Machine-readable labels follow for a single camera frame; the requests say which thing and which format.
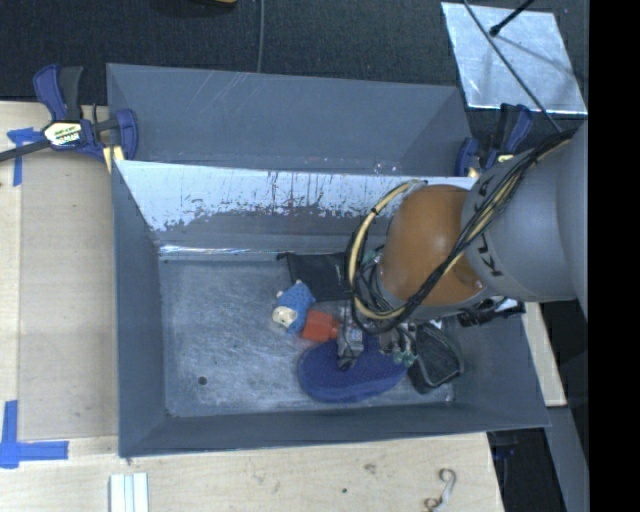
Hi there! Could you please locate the black cylinder on white bracket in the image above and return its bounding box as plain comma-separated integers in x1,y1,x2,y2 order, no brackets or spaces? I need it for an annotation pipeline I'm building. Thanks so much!
457,297,527,329

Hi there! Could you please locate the red-orange block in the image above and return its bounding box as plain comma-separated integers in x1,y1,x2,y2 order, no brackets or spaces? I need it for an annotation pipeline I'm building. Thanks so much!
300,309,341,343

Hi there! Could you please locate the blue knitted toy figure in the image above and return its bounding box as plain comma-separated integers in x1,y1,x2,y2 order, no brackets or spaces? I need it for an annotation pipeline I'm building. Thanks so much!
271,279,317,336

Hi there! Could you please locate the grey metal bin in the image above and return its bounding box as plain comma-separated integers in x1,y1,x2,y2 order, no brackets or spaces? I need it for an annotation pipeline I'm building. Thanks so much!
105,62,552,459

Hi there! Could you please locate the black mesh case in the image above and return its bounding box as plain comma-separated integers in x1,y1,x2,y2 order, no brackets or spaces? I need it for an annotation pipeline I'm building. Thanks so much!
406,322,465,396

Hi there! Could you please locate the metal wire hook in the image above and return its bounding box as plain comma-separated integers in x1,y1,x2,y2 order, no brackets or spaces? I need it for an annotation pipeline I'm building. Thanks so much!
423,467,458,512

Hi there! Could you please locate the black cloth pouch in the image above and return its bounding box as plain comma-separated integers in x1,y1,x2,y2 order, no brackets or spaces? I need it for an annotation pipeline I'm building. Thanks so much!
276,251,362,304

